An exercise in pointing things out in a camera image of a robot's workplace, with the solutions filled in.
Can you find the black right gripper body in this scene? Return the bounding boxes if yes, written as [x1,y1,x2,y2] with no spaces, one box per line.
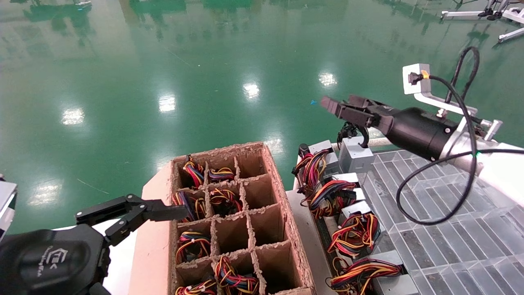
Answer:
[375,107,457,161]

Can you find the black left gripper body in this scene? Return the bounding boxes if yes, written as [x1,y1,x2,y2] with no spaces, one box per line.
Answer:
[0,225,112,295]

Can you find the grey power supply black wires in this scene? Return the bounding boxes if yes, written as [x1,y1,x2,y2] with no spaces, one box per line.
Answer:
[338,122,374,173]

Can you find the cardboard box with dividers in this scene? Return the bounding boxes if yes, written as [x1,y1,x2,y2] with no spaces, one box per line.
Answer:
[129,141,316,295]

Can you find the white stand base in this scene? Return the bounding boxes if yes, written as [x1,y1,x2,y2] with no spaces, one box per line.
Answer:
[497,27,524,43]
[440,0,524,23]

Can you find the clear ribbed rack panel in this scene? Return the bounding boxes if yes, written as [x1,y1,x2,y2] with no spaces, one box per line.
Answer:
[360,150,524,295]

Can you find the power supply with coloured wires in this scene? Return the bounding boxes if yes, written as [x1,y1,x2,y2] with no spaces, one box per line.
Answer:
[293,141,340,193]
[207,166,235,183]
[305,173,361,218]
[209,188,243,216]
[213,256,259,295]
[175,279,217,295]
[172,189,207,222]
[325,250,418,295]
[182,156,205,189]
[327,201,381,259]
[175,230,211,263]

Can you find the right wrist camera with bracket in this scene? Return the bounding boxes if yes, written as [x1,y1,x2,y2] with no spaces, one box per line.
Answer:
[402,64,502,140]

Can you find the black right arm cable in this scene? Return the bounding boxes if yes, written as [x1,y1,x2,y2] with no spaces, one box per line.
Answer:
[396,46,524,226]

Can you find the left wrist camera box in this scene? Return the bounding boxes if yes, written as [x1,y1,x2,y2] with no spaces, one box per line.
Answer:
[0,176,18,239]

